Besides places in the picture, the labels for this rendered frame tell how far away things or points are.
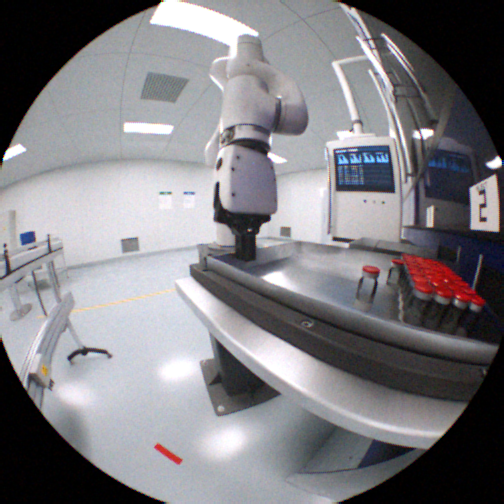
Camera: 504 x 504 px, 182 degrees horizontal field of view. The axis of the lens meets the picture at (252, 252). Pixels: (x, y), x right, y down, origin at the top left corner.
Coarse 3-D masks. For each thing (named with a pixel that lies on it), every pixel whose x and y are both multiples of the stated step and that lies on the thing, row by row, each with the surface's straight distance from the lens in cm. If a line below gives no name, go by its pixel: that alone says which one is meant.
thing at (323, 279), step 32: (224, 256) 25; (256, 256) 29; (288, 256) 38; (320, 256) 39; (352, 256) 37; (384, 256) 36; (256, 288) 16; (288, 288) 13; (320, 288) 22; (352, 288) 24; (384, 288) 26; (320, 320) 13; (352, 320) 12; (384, 320) 11; (416, 352) 13; (448, 352) 14; (480, 352) 16
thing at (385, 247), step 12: (360, 240) 65; (372, 240) 70; (384, 240) 70; (384, 252) 45; (396, 252) 45; (408, 252) 71; (420, 252) 72; (432, 252) 73; (444, 264) 48; (456, 264) 50
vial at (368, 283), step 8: (360, 280) 18; (368, 280) 17; (376, 280) 18; (360, 288) 17; (368, 288) 17; (376, 288) 18; (360, 296) 18; (368, 296) 18; (360, 304) 18; (368, 304) 18
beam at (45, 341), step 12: (72, 300) 156; (60, 312) 132; (48, 324) 116; (60, 324) 128; (36, 336) 112; (48, 336) 112; (36, 348) 101; (48, 348) 110; (24, 360) 101; (48, 360) 107; (24, 372) 95; (24, 384) 90; (36, 384) 96; (36, 396) 93
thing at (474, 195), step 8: (480, 184) 29; (488, 184) 27; (496, 184) 26; (472, 192) 32; (488, 192) 27; (496, 192) 26; (472, 200) 32; (480, 200) 29; (488, 200) 27; (496, 200) 25; (472, 208) 31; (488, 208) 27; (496, 208) 25; (472, 216) 31; (488, 216) 27; (496, 216) 25; (472, 224) 31; (480, 224) 29; (488, 224) 27; (496, 224) 25
